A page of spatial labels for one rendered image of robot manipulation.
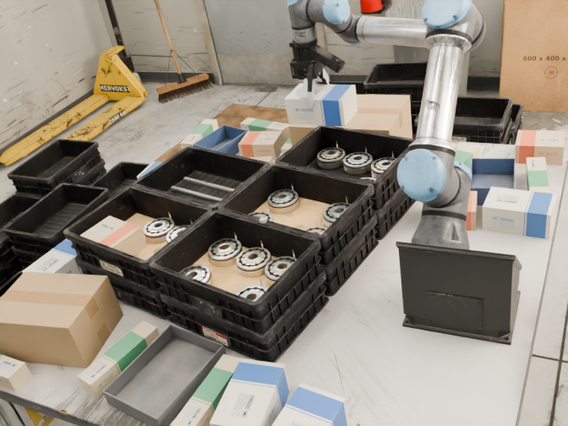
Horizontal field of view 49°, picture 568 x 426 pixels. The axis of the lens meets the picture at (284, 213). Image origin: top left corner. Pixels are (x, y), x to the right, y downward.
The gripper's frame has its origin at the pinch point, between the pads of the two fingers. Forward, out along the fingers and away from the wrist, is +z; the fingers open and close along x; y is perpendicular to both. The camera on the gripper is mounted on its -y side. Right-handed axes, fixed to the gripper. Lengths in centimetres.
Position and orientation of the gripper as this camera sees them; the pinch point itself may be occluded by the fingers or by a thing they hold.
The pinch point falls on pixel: (320, 99)
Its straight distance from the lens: 207.7
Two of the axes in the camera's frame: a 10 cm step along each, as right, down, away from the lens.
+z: 1.7, 8.2, 5.4
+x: -4.2, 5.6, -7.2
